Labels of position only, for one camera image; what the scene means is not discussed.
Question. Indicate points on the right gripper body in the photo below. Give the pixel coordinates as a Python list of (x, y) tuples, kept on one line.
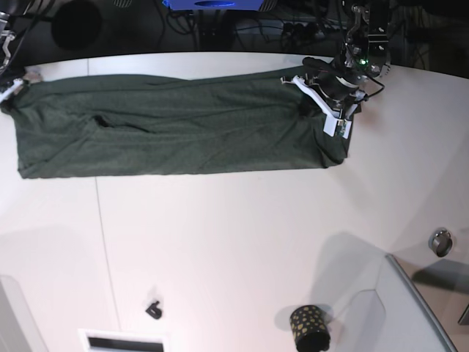
[(13, 82)]

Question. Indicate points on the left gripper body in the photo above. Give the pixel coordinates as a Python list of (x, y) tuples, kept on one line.
[(336, 97)]

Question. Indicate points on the dark green t-shirt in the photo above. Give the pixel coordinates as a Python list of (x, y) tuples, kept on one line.
[(125, 125)]

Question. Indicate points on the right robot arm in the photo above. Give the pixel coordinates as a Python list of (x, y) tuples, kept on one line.
[(11, 42)]

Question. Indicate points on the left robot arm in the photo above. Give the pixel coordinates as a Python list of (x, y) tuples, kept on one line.
[(363, 29)]

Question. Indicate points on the black round stool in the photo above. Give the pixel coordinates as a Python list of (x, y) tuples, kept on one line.
[(76, 25)]

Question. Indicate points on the blue plastic box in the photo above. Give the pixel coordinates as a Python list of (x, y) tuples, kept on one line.
[(213, 4)]

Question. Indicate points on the round metal table grommet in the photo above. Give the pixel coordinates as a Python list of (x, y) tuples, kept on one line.
[(441, 242)]

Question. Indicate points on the black cup with gold dots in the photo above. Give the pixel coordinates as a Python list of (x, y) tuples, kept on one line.
[(310, 331)]

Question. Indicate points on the small black plastic clip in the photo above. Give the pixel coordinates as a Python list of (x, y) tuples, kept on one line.
[(154, 311)]

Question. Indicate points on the white rectangular table slot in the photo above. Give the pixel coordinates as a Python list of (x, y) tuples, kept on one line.
[(98, 340)]

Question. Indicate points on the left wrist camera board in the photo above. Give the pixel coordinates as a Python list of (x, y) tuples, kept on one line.
[(337, 127)]

